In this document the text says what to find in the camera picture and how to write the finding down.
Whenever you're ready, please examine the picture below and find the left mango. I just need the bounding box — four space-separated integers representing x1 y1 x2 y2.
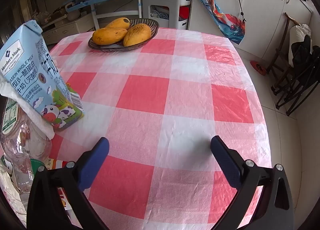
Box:
92 28 127 46

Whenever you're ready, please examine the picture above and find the middle mango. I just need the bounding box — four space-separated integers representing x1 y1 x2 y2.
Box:
105 17 130 29

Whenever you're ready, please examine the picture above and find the mango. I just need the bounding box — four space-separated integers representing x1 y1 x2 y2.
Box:
123 23 151 47
92 28 127 46
105 17 130 29

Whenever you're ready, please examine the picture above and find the pink kettlebell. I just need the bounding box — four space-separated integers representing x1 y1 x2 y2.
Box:
65 2 80 21

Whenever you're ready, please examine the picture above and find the blue milk carton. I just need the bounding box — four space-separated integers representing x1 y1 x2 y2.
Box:
1 20 84 130

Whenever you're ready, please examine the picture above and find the cream tv cabinet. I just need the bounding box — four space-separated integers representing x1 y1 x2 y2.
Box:
42 13 94 45

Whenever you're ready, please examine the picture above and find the right mango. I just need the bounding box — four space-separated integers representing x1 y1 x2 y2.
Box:
123 23 151 47

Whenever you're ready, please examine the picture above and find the white red snack wrapper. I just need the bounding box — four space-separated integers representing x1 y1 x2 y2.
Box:
30 158 75 211

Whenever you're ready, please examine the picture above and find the dark fruit plate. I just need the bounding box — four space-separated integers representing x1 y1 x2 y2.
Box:
88 19 159 52

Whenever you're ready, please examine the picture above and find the clear plastic bottle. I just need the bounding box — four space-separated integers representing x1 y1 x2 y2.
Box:
1 98 52 194

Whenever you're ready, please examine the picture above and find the colourful hanging bag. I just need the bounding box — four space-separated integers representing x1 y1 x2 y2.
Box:
200 0 246 45

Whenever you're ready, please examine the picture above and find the red white checkered tablecloth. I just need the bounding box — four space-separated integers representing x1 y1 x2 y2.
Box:
50 29 271 229

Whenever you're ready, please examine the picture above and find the white wall cabinet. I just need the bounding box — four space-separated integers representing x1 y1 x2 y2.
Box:
188 0 313 68

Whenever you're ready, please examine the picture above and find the white tissue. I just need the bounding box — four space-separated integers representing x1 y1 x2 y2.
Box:
1 74 55 140

